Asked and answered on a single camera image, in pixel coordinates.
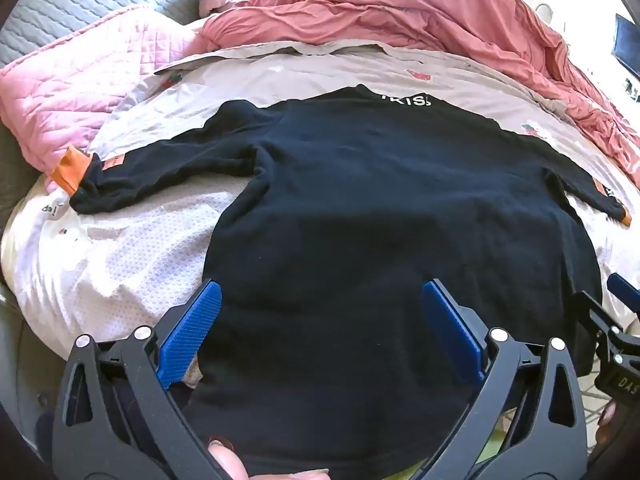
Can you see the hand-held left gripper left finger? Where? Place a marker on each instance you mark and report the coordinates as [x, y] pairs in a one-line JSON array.
[[192, 330]]

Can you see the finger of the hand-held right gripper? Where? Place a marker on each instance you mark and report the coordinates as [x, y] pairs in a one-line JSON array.
[[624, 287], [597, 312]]

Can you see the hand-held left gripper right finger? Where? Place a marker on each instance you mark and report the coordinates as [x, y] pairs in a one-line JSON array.
[[452, 325]]

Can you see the black sweater with orange cuffs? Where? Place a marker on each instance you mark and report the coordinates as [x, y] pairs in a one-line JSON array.
[[350, 210]]

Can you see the person's right hand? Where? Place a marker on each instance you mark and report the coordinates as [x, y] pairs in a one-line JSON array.
[[607, 422]]

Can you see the person's left hand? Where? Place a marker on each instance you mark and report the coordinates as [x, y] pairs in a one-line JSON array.
[[227, 462]]

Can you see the mauve printed bed cover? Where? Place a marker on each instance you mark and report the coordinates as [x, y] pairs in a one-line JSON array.
[[125, 260]]

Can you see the dark flat screen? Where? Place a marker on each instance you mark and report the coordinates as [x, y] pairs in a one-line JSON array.
[[627, 45]]

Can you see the pink quilted pillow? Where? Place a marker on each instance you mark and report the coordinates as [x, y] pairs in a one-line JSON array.
[[75, 75]]

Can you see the white round object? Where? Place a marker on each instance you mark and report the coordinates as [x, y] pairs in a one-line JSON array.
[[545, 11]]

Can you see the salmon pink duvet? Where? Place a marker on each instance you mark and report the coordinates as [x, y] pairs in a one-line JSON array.
[[400, 10]]

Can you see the grey quilted bedspread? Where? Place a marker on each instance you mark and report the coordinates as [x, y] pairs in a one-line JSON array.
[[75, 5]]

